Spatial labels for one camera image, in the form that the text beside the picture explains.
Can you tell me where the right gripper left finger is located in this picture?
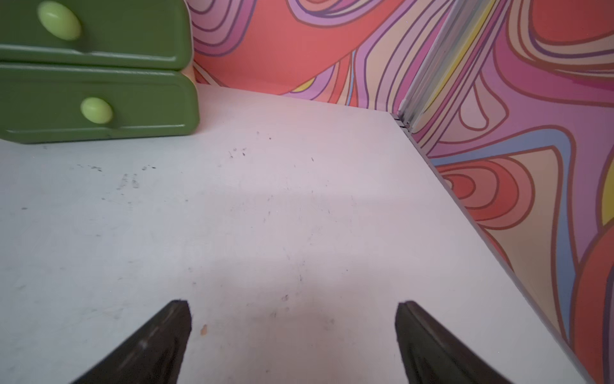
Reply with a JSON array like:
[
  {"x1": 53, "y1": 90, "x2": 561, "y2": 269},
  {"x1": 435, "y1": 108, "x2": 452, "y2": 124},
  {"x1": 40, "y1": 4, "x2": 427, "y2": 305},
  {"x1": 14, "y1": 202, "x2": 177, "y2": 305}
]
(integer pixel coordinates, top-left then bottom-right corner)
[{"x1": 75, "y1": 300, "x2": 192, "y2": 383}]

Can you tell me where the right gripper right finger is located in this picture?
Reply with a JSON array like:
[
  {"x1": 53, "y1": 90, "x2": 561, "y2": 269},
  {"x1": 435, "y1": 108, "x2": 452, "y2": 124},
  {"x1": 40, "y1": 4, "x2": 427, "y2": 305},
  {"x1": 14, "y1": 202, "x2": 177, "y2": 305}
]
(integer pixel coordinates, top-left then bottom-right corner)
[{"x1": 395, "y1": 301, "x2": 509, "y2": 383}]

